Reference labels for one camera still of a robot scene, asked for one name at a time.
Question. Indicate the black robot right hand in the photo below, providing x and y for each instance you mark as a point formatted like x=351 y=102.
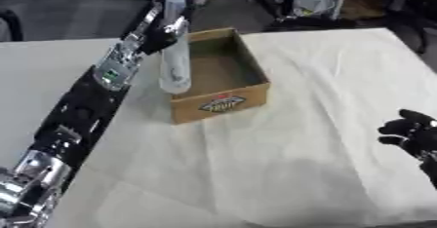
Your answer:
x=414 y=133

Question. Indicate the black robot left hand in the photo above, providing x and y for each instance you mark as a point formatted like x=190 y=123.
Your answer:
x=161 y=37

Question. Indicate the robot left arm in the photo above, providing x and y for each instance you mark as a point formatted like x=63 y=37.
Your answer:
x=79 y=108

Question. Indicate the tan cardboard box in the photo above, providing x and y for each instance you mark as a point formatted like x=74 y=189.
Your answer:
x=222 y=76

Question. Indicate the black stand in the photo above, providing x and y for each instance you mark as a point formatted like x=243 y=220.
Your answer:
x=296 y=14

